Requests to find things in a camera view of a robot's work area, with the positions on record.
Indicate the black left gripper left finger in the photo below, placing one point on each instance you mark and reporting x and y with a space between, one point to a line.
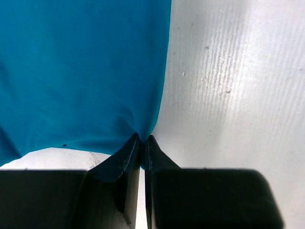
104 197

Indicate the teal blue t shirt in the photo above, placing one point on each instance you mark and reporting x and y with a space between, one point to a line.
80 74

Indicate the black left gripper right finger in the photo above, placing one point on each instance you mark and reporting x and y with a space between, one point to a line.
192 198

